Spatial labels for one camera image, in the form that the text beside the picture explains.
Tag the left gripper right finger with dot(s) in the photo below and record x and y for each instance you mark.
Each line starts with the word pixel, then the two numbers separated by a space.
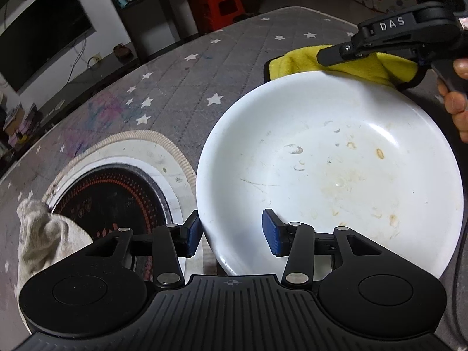
pixel 294 240

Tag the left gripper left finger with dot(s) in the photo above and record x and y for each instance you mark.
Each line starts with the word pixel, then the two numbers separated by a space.
pixel 169 243

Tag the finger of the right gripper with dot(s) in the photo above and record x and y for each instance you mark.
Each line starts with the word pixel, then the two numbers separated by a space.
pixel 336 54

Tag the yellow microfiber cloth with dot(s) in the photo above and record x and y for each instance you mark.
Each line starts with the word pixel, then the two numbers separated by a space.
pixel 381 68

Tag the white ceramic bowl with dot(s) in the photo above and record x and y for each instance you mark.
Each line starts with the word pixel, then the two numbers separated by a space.
pixel 329 151

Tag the person's right hand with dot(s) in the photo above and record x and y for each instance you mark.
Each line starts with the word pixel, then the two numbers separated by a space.
pixel 454 102

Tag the red plastic stool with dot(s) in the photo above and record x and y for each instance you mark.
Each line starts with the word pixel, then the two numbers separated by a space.
pixel 213 15

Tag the dirty white towel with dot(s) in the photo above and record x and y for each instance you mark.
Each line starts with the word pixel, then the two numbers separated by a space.
pixel 44 239

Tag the grey star tablecloth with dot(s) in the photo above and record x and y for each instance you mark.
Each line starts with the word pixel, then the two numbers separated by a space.
pixel 183 93

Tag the stacked boxes by wall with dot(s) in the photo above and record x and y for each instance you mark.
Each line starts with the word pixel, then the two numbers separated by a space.
pixel 20 124

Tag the wall power socket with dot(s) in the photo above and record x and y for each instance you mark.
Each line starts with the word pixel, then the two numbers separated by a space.
pixel 95 59

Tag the black wall television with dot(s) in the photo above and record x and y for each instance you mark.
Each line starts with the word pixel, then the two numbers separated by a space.
pixel 37 35

